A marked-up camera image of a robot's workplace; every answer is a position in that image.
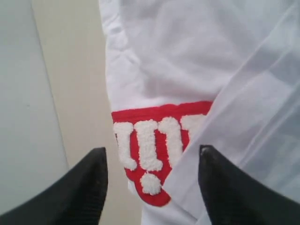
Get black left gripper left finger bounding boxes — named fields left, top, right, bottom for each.
left=0, top=147, right=108, bottom=225

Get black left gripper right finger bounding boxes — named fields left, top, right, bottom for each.
left=198, top=145, right=300, bottom=225

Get white t-shirt red lettering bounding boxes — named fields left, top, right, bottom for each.
left=99, top=0, right=300, bottom=225

